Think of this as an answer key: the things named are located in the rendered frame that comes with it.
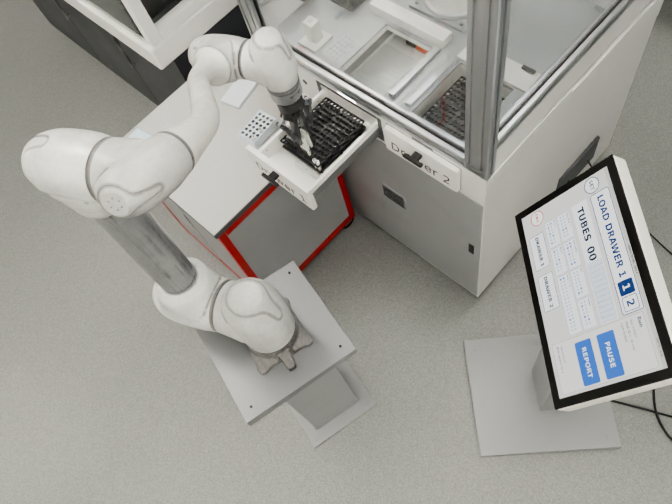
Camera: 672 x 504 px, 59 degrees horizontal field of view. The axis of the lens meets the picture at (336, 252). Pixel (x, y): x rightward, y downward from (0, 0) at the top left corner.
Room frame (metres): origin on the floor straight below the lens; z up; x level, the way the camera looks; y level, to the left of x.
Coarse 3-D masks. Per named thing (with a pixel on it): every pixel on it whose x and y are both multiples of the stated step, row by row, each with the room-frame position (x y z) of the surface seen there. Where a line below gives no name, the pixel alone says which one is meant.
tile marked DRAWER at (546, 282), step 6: (540, 276) 0.49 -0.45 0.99; (546, 276) 0.48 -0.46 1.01; (552, 276) 0.47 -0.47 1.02; (540, 282) 0.48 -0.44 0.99; (546, 282) 0.47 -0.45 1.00; (552, 282) 0.46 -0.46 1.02; (540, 288) 0.46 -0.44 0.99; (546, 288) 0.45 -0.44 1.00; (552, 288) 0.44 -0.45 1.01; (546, 294) 0.44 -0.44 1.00; (552, 294) 0.43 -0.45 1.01; (546, 300) 0.43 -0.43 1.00; (552, 300) 0.42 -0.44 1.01; (558, 300) 0.41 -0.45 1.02; (546, 306) 0.41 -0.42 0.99; (552, 306) 0.40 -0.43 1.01; (558, 306) 0.40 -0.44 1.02; (546, 312) 0.40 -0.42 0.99
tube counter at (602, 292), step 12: (588, 252) 0.46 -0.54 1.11; (600, 252) 0.44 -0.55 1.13; (588, 264) 0.44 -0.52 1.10; (600, 264) 0.42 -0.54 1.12; (600, 276) 0.39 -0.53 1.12; (600, 288) 0.37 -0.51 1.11; (600, 300) 0.35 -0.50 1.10; (612, 300) 0.33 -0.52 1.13; (600, 312) 0.32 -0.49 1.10; (612, 312) 0.31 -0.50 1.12
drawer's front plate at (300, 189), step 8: (248, 152) 1.28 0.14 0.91; (256, 152) 1.25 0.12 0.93; (256, 160) 1.26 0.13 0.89; (264, 160) 1.21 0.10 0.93; (264, 168) 1.23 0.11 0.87; (272, 168) 1.17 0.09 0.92; (280, 168) 1.16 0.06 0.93; (280, 176) 1.15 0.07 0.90; (288, 176) 1.12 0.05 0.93; (280, 184) 1.17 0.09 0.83; (288, 184) 1.12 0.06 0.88; (296, 184) 1.08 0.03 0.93; (296, 192) 1.09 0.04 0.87; (304, 192) 1.05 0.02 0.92; (304, 200) 1.07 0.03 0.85; (312, 200) 1.04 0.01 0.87; (312, 208) 1.04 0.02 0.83
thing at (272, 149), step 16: (320, 96) 1.41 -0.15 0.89; (336, 96) 1.39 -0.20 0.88; (352, 112) 1.33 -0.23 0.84; (368, 128) 1.20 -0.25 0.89; (272, 144) 1.30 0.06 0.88; (352, 144) 1.16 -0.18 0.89; (368, 144) 1.18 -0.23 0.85; (272, 160) 1.27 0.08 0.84; (288, 160) 1.25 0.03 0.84; (336, 160) 1.13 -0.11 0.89; (352, 160) 1.14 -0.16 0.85; (304, 176) 1.16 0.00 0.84; (320, 176) 1.10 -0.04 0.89; (336, 176) 1.11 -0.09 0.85; (320, 192) 1.07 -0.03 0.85
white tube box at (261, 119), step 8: (264, 112) 1.52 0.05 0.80; (256, 120) 1.50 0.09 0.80; (264, 120) 1.49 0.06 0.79; (272, 120) 1.48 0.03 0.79; (248, 128) 1.48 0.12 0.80; (256, 128) 1.47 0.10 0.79; (264, 128) 1.46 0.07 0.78; (272, 128) 1.46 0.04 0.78; (240, 136) 1.47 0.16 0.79; (248, 136) 1.45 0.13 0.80; (256, 136) 1.43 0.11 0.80; (264, 136) 1.43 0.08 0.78; (256, 144) 1.41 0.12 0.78
